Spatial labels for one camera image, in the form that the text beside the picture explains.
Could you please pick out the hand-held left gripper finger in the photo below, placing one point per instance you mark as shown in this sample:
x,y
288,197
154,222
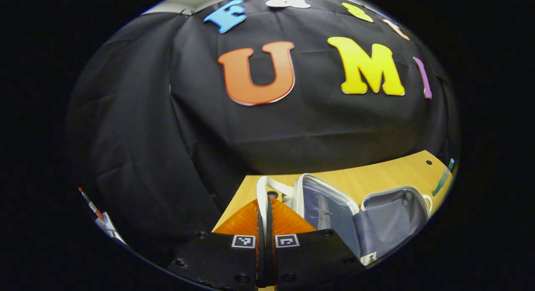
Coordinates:
x,y
261,261
270,261

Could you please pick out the white suitcase with grey lining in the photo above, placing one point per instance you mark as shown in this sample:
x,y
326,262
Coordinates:
x,y
388,224

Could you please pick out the blue skin care bottle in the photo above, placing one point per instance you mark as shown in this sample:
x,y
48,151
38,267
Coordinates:
x,y
442,180

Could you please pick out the black backdrop cloth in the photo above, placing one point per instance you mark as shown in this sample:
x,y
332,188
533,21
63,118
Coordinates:
x,y
167,136

